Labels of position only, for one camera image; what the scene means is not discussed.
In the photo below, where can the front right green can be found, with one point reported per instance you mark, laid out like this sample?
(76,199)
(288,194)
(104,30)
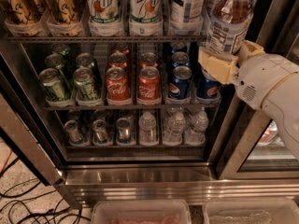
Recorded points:
(89,91)

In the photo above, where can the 7up zero can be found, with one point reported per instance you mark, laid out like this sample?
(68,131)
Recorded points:
(105,17)
(145,17)

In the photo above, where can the silver blue can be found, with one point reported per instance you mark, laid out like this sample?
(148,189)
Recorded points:
(124,132)
(76,137)
(102,135)

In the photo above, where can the right clear plastic bin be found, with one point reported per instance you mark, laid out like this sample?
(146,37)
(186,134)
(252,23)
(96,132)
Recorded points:
(251,211)

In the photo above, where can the orange la croix can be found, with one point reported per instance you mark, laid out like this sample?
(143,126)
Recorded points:
(66,17)
(23,17)

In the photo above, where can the middle wire shelf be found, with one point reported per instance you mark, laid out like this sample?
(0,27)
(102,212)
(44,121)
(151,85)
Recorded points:
(81,107)

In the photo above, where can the right 7up zero can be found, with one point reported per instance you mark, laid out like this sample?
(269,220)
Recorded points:
(145,17)

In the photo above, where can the left silver blue can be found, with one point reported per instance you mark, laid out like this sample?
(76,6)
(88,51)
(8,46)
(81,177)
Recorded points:
(76,137)

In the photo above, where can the coca cola can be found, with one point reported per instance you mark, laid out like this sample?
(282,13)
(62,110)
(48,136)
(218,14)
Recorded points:
(148,59)
(148,91)
(118,60)
(118,91)

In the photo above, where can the water bottle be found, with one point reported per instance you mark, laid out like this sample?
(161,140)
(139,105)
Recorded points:
(174,129)
(195,132)
(147,130)

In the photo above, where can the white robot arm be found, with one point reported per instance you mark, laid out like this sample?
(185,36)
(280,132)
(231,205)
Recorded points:
(281,104)

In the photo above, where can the stainless steel fridge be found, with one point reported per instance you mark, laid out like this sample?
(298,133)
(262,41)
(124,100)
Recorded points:
(88,175)

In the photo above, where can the front left coca cola can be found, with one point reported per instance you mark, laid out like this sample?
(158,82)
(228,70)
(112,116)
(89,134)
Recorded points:
(118,91)

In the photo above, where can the middle silver blue can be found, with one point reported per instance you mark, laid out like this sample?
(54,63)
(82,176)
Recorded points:
(102,135)

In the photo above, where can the front left pepsi can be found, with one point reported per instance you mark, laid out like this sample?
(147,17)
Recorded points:
(179,83)

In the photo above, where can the front right pepsi can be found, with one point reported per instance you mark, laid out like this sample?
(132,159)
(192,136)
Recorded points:
(208,91)

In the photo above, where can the middle water bottle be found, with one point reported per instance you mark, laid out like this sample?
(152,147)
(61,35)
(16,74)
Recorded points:
(174,129)

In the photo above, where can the right orange la croix can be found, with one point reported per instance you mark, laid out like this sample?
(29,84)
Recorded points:
(66,17)

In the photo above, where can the front right coca cola can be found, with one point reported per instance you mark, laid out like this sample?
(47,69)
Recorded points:
(148,91)

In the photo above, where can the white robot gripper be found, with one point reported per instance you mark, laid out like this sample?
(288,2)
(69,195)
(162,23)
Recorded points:
(260,78)

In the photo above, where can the left water bottle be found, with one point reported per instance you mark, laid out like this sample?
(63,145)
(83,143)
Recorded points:
(147,130)

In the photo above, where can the tea bottle blue label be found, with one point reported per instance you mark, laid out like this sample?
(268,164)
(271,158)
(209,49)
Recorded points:
(185,16)
(230,20)

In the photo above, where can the pepsi can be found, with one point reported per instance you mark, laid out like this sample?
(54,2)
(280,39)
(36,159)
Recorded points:
(179,83)
(208,91)
(179,58)

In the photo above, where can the wire shelf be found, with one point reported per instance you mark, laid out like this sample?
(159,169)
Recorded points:
(81,107)
(113,39)

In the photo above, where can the left clear plastic bin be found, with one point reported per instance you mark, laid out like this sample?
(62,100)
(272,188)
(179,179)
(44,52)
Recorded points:
(142,212)

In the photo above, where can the clear plastic bin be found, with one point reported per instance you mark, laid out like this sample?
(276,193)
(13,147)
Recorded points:
(142,212)
(251,211)

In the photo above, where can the right silver blue can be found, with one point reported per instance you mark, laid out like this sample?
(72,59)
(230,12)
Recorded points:
(124,132)

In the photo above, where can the right water bottle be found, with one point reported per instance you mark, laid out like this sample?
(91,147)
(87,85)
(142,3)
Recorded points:
(195,132)

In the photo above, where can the left orange la croix can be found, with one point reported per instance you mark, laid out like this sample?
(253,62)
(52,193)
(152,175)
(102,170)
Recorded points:
(23,17)

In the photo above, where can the top wire shelf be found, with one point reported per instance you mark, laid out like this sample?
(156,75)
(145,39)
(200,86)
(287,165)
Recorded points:
(113,39)

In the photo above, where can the front left green can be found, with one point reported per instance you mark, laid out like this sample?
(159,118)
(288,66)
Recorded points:
(58,94)

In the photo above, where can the green can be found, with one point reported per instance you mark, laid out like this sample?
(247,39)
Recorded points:
(87,60)
(58,62)
(89,91)
(58,94)

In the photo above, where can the left 7up zero can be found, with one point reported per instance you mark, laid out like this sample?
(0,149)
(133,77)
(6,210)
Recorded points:
(105,17)

